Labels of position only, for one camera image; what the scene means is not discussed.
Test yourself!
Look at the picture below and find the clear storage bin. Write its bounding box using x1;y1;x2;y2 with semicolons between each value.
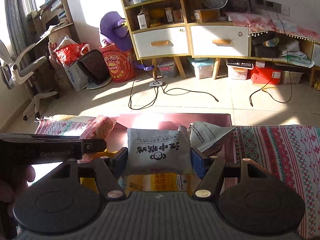
187;56;215;79

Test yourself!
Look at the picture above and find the yellow snack pack with label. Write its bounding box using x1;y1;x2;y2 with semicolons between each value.
118;173;199;195

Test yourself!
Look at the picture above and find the red cartoon gift bag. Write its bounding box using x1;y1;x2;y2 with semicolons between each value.
99;44;137;83

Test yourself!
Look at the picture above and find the patterned woven rug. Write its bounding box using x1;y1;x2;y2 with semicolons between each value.
36;115;319;239

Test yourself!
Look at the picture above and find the white nut snack bag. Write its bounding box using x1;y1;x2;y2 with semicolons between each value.
124;126;194;175

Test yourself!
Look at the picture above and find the red plastic shopping bag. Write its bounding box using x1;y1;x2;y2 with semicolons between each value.
54;43;91;66

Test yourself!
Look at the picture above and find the purple plush toy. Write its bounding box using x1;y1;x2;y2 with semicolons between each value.
99;11;155;71

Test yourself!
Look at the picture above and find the white drawer cabinet right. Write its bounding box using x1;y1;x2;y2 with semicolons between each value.
187;0;251;79

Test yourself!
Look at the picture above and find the white drawer cabinet left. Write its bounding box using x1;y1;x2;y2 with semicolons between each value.
121;0;191;77

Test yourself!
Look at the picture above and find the black power cable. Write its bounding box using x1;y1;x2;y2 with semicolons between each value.
128;69;220;111

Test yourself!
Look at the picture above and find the red shoe box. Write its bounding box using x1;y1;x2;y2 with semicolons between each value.
251;67;281;85

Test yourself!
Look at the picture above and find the person's left hand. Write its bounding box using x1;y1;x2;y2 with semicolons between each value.
1;165;36;217

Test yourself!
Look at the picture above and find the pink cardboard box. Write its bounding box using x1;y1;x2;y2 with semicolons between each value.
105;113;237;190

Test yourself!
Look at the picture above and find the low white tv cabinet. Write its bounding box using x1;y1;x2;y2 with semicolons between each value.
249;31;319;86

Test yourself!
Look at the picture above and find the white pistachio snack bag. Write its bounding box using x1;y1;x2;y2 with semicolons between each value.
187;121;235;155

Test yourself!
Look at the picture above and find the pink clear candy pack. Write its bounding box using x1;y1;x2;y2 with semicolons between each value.
78;115;117;163

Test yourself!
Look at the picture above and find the white drawer cabinet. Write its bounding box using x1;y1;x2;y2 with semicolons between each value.
187;0;251;79
121;0;191;77

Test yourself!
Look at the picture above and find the white office chair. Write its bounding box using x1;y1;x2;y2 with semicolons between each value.
1;41;60;121

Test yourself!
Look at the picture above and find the dark woven basket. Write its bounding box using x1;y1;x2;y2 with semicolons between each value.
78;50;111;85

